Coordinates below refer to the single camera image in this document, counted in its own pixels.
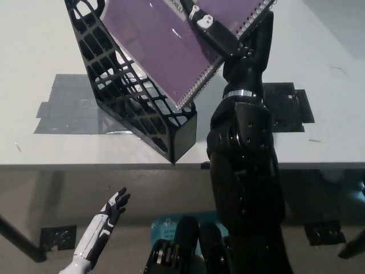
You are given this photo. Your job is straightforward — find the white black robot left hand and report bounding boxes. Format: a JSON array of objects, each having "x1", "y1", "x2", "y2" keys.
[{"x1": 72, "y1": 187, "x2": 132, "y2": 265}]

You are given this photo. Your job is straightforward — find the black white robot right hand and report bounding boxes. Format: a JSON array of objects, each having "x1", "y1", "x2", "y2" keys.
[{"x1": 181, "y1": 0, "x2": 275, "y2": 98}]

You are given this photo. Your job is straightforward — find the purple spiral notebook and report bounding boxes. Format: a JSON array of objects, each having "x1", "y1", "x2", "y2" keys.
[{"x1": 101, "y1": 0, "x2": 278, "y2": 111}]

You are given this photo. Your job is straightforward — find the black mesh magazine stand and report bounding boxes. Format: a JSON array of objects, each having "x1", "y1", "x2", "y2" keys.
[{"x1": 64, "y1": 0, "x2": 198, "y2": 165}]

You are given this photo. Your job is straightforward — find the black floor tape patch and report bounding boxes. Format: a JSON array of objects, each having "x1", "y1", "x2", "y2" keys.
[
  {"x1": 39, "y1": 224, "x2": 78, "y2": 252},
  {"x1": 303, "y1": 221, "x2": 342, "y2": 247}
]

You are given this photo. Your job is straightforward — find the large black tape patch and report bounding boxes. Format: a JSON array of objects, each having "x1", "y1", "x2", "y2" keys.
[{"x1": 259, "y1": 82, "x2": 316, "y2": 133}]

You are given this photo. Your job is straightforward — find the teal printed box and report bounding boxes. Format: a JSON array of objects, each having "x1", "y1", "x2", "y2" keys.
[{"x1": 150, "y1": 211, "x2": 229, "y2": 252}]

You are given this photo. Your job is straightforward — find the black table leg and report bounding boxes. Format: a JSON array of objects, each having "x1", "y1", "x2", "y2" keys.
[
  {"x1": 337, "y1": 233, "x2": 365, "y2": 259},
  {"x1": 0, "y1": 213, "x2": 48, "y2": 264}
]

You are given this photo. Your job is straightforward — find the grey tape patch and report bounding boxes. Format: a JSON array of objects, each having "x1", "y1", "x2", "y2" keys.
[{"x1": 34, "y1": 74, "x2": 206, "y2": 140}]

